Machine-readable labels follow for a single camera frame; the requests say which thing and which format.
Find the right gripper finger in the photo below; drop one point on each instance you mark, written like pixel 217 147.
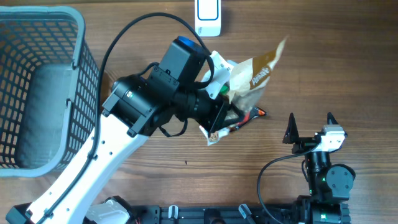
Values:
pixel 333 128
pixel 291 135

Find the black red snack wrapper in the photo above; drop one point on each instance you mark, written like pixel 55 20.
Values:
pixel 254 113

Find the green lid jar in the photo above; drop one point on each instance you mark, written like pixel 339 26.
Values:
pixel 224 89

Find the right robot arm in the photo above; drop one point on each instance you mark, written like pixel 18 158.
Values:
pixel 329 185

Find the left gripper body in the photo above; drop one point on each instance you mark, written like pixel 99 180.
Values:
pixel 196 104

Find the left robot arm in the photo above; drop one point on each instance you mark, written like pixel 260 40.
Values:
pixel 181 85

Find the white long pouch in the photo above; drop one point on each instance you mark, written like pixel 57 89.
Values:
pixel 249 78

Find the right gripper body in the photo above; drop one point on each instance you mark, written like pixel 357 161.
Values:
pixel 303 144

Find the grey plastic mesh basket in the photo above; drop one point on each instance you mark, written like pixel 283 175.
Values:
pixel 48 89

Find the white barcode scanner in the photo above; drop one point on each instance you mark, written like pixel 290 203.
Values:
pixel 208 18

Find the red snack packet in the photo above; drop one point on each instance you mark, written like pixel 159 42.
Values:
pixel 215 137

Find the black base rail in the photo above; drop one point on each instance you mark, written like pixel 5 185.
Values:
pixel 217 214

